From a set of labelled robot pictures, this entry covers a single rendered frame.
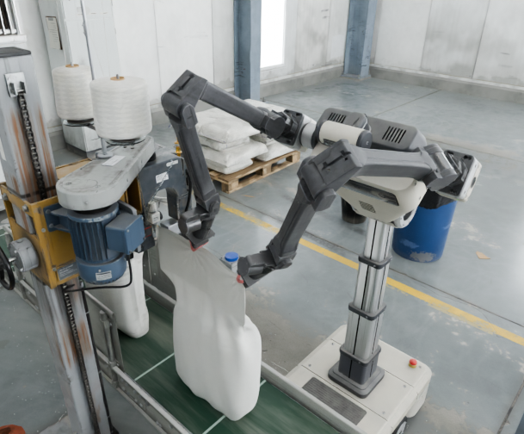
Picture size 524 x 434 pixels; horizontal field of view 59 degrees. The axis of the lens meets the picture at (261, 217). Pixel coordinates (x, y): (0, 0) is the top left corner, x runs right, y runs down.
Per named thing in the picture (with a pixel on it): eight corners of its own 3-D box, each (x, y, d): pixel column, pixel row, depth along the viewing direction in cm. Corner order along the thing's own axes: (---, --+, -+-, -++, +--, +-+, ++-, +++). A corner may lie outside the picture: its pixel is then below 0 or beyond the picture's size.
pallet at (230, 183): (300, 161, 539) (300, 149, 532) (228, 194, 457) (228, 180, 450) (247, 144, 584) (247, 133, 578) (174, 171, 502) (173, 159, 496)
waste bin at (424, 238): (459, 247, 376) (477, 173, 346) (431, 274, 342) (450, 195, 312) (403, 227, 404) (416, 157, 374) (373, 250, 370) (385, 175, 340)
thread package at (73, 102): (111, 116, 156) (104, 65, 149) (71, 125, 147) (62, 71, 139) (88, 108, 165) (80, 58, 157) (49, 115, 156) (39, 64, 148)
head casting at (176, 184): (194, 215, 192) (190, 147, 178) (144, 237, 176) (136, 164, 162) (151, 194, 210) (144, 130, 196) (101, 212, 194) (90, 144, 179)
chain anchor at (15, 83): (31, 96, 131) (27, 73, 128) (13, 98, 128) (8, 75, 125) (27, 94, 133) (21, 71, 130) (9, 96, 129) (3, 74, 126)
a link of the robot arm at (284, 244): (342, 192, 101) (322, 152, 105) (319, 197, 99) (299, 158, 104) (294, 268, 138) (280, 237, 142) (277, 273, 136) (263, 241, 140)
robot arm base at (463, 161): (446, 150, 135) (430, 189, 136) (439, 142, 128) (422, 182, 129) (476, 157, 130) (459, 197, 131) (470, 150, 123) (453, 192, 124)
